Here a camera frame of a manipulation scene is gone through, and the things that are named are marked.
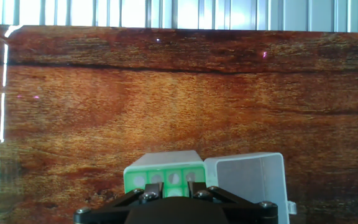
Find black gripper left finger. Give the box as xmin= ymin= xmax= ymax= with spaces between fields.
xmin=73 ymin=182 xmax=164 ymax=224

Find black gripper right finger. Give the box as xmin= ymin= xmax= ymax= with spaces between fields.
xmin=187 ymin=182 xmax=278 ymax=224

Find tall translucent green tip box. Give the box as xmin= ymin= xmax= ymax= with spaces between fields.
xmin=122 ymin=150 xmax=297 ymax=224

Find translucent large pipette tip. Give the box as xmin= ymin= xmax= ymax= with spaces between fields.
xmin=166 ymin=187 xmax=185 ymax=198

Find glossy brown wooden board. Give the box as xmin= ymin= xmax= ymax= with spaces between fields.
xmin=0 ymin=24 xmax=358 ymax=224

